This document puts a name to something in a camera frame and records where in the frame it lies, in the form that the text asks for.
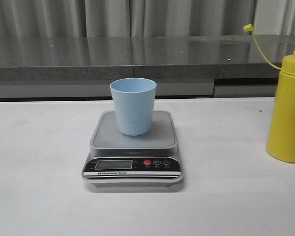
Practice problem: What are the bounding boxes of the light blue plastic cup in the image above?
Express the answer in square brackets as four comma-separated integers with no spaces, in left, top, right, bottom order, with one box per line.
[110,78,157,136]

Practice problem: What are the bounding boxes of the yellow squeeze bottle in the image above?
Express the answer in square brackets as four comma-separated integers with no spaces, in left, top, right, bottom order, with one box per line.
[243,24,295,163]

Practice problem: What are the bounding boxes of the silver digital kitchen scale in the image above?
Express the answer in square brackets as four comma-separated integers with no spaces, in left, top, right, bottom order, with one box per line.
[82,111,183,186]

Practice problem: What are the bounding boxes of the grey stone counter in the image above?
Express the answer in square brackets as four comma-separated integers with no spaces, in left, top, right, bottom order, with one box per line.
[0,34,295,99]

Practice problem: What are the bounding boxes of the grey curtain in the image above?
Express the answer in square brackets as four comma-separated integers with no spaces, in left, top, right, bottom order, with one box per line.
[0,0,295,37]

